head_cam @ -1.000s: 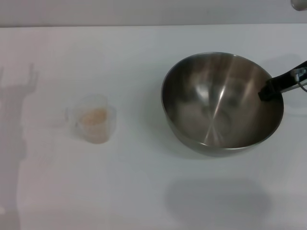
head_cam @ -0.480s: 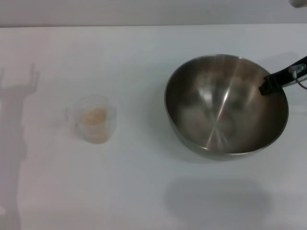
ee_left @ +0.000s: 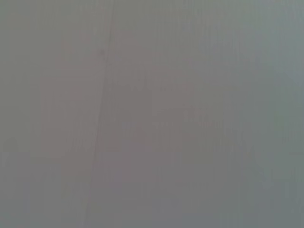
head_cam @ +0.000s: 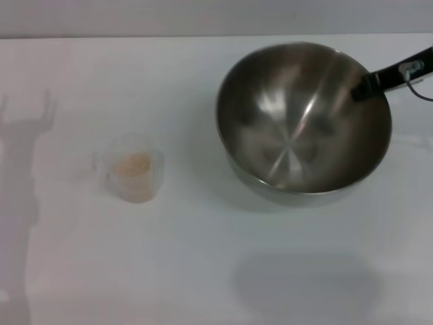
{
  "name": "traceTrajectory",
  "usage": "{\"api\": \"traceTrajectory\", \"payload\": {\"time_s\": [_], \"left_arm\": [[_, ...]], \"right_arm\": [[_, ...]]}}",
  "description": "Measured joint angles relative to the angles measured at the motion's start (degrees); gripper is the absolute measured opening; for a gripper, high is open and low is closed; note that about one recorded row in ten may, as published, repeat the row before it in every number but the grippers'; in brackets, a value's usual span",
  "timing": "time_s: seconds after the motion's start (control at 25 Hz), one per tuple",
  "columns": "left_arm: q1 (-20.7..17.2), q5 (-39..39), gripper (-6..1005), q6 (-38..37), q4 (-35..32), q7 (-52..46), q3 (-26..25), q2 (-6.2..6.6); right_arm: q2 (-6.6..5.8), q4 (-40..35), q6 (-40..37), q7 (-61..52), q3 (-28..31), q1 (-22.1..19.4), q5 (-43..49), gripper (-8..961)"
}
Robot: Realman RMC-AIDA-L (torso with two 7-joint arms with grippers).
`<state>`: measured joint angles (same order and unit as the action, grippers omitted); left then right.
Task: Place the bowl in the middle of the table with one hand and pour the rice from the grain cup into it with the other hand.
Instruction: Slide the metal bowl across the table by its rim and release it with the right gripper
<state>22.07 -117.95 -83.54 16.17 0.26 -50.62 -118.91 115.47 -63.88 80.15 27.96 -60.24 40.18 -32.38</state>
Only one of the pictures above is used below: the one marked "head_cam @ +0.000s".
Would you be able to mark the clear plastic measuring cup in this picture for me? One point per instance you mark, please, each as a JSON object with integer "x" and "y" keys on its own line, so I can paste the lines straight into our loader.
{"x": 135, "y": 179}

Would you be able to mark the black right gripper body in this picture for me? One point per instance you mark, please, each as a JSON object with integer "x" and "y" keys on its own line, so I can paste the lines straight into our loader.
{"x": 414, "y": 61}

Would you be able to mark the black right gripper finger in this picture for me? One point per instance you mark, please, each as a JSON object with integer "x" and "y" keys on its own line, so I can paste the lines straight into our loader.
{"x": 368, "y": 84}

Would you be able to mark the stainless steel mixing bowl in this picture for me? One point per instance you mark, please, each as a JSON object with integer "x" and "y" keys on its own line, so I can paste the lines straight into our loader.
{"x": 297, "y": 135}

